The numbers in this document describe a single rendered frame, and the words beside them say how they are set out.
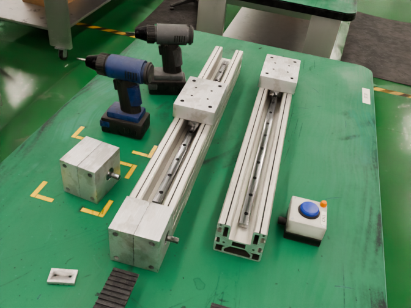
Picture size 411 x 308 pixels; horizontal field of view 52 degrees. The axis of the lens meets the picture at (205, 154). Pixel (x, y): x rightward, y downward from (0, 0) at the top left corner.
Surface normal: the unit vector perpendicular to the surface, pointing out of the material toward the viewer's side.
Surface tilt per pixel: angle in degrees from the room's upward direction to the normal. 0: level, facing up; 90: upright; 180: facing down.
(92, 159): 0
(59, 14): 90
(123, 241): 90
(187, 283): 0
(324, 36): 90
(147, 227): 0
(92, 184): 90
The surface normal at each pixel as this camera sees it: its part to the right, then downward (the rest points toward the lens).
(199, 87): 0.10, -0.77
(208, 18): -0.29, 0.58
